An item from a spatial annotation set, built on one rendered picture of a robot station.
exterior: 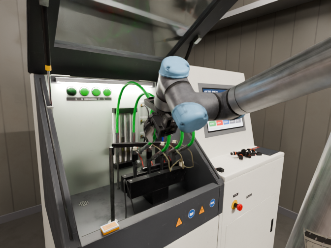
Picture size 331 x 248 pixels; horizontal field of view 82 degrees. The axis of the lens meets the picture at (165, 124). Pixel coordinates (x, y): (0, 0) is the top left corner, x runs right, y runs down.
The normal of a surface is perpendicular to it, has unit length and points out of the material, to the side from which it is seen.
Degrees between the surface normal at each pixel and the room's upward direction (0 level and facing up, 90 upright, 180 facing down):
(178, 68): 45
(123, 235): 90
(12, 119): 90
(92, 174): 90
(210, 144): 76
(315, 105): 90
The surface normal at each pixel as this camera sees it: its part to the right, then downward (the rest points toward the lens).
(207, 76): 0.60, -0.11
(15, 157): 0.63, 0.14
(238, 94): -0.90, -0.02
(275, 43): -0.78, 0.08
